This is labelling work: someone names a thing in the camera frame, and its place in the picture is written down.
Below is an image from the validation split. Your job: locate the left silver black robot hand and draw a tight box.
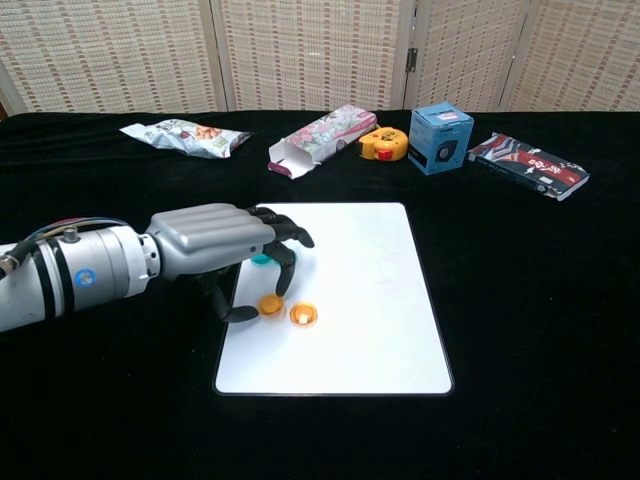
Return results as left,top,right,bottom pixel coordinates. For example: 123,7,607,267
145,202,315,324

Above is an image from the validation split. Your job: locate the orange button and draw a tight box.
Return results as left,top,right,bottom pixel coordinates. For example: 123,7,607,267
256,294,286,318
289,301,320,328

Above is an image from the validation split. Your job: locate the white magnetic board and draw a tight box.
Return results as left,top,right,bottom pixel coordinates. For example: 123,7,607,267
213,201,454,397

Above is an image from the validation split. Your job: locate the white snack bag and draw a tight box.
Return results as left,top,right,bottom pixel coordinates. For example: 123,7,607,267
118,118,254,160

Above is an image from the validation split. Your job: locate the floral long carton box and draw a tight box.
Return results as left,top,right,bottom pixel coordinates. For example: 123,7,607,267
267,103,378,180

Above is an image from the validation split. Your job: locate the yellow tape measure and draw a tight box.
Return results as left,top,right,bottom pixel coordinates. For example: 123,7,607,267
358,126,410,163

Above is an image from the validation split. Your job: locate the woven folding screen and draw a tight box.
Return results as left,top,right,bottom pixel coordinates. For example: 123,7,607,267
0,0,640,115

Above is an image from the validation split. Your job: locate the blue cube box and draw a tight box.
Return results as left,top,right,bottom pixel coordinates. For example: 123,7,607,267
407,103,475,177

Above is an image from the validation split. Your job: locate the black velvet tablecloth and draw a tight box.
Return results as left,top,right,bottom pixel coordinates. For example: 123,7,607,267
0,108,640,480

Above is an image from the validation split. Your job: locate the dark red patterned box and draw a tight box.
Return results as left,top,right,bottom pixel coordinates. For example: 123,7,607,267
467,132,591,203

